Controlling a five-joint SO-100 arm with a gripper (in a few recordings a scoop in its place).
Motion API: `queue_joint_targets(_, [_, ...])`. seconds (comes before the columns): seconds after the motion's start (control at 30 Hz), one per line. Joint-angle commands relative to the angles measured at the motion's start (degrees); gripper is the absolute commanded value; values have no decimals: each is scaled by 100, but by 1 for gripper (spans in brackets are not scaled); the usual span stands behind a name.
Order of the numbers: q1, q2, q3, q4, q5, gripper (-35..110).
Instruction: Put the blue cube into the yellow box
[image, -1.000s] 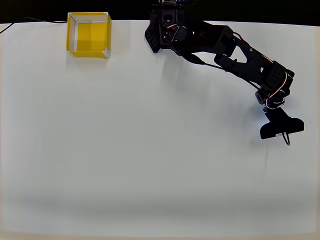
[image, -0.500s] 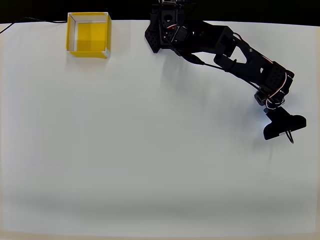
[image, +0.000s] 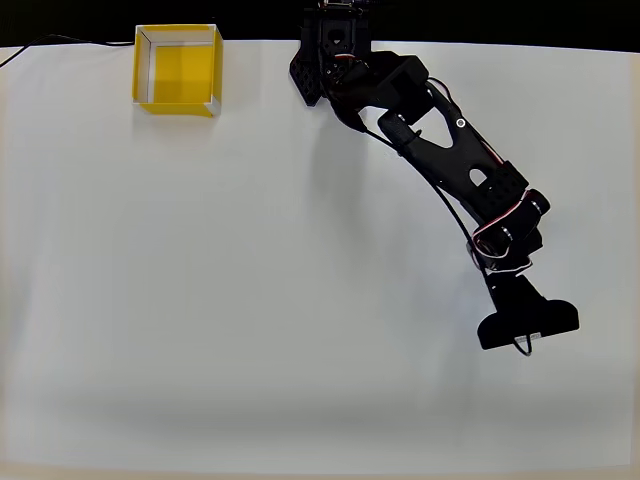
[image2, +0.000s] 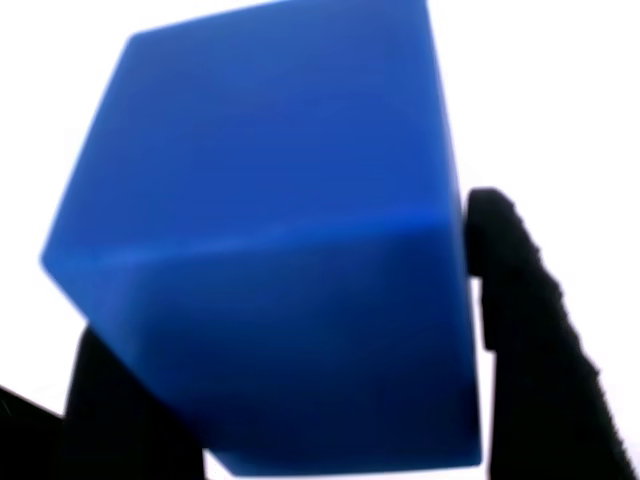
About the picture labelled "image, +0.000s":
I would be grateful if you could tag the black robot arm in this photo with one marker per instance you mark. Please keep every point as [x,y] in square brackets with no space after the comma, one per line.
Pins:
[450,150]

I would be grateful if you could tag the yellow open cardboard box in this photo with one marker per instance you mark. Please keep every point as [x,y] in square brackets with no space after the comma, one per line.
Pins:
[185,70]

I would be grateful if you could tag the black gripper-mounted webcam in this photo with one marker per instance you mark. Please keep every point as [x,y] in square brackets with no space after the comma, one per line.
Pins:
[530,320]

